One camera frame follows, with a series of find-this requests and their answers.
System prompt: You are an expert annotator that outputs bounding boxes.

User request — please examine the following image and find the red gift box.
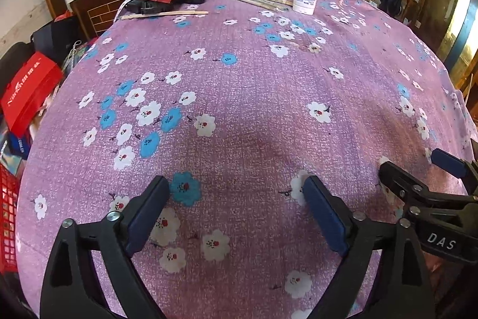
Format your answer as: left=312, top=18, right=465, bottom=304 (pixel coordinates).
left=0, top=52, right=64, bottom=136

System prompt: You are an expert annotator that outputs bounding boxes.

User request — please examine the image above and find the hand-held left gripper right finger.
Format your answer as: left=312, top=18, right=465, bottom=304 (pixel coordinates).
left=302, top=175, right=437, bottom=319

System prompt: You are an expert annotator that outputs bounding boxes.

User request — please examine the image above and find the gold framed panel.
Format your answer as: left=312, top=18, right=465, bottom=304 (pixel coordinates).
left=437, top=0, right=478, bottom=80

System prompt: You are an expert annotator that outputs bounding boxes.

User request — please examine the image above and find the purple floral tablecloth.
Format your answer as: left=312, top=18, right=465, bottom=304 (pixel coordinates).
left=15, top=0, right=478, bottom=319

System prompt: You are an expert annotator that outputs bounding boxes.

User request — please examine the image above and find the dark jacket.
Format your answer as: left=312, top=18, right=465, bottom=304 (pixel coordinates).
left=379, top=0, right=406, bottom=19

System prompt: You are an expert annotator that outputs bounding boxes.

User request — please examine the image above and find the black plastic object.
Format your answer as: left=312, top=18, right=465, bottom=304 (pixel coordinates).
left=124, top=0, right=210, bottom=15

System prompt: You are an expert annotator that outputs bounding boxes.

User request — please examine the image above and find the black bag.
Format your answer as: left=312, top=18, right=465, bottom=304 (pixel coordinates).
left=30, top=17, right=81, bottom=62

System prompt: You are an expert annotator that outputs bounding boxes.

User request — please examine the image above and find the wooden chopsticks pair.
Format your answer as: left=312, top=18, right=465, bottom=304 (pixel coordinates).
left=119, top=10, right=209, bottom=21

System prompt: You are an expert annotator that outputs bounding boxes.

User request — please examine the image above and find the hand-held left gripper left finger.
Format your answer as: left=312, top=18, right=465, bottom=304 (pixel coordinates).
left=39, top=175, right=171, bottom=319

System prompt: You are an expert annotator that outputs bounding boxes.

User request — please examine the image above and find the red plastic basket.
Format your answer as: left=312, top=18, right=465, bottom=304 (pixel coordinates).
left=0, top=165, right=20, bottom=275

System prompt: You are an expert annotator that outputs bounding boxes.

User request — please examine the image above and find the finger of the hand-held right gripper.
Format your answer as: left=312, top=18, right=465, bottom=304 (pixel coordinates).
left=378, top=161, right=449, bottom=210
left=430, top=148, right=478, bottom=195

